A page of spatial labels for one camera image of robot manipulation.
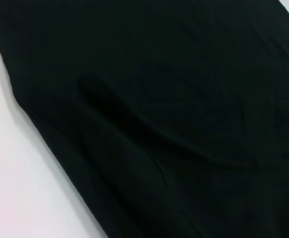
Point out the black T-shirt with FREE print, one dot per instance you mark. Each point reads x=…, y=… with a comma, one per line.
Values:
x=171, y=111

